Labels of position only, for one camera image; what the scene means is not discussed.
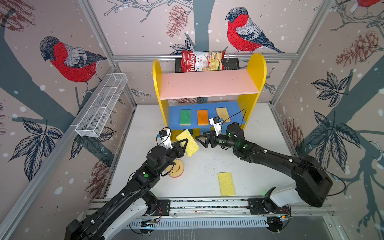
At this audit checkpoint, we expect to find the red cassava chips bag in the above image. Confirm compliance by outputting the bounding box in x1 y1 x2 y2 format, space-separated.
181 51 226 73

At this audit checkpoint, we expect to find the yellow shelf unit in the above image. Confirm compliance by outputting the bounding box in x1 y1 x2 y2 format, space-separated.
153 54 267 137

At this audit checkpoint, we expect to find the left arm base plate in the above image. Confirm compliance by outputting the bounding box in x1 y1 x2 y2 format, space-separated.
142 199 171 217

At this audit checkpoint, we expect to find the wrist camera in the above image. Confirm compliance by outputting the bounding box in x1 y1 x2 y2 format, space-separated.
209 116 224 136
156 127 173 149

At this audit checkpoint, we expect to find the pale orange sponge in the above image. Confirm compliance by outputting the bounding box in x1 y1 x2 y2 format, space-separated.
216 107 231 123

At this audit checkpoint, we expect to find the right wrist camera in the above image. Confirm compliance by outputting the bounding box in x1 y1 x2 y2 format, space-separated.
209 116 224 136

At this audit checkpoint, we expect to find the white mesh wall basket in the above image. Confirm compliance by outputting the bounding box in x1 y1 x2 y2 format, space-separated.
75 73 128 138

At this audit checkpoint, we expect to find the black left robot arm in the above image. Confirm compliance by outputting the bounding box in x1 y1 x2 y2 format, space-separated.
65 139 189 240

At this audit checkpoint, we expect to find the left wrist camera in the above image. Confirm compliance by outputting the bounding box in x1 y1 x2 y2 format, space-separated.
156 127 173 149

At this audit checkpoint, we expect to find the light green scrub sponge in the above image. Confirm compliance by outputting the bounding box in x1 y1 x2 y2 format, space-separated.
179 110 192 126

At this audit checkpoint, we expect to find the aluminium front rail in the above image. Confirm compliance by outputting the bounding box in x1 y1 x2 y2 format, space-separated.
86 194 334 217

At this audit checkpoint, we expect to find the yellow sponge front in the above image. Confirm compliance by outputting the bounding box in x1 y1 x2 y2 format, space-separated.
218 172 236 197

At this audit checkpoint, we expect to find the yellow smiley face sponge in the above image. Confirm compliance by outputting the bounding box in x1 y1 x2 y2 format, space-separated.
166 159 184 178

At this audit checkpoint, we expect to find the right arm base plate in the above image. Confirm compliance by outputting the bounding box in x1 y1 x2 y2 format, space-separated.
247 199 291 215

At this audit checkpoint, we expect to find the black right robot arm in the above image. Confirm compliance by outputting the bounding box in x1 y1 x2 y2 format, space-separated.
196 122 333 208

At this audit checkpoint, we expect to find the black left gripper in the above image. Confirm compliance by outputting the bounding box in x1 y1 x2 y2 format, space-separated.
155 137 188 175

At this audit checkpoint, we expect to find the black wire basket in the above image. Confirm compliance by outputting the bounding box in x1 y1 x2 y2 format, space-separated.
175 58 240 73

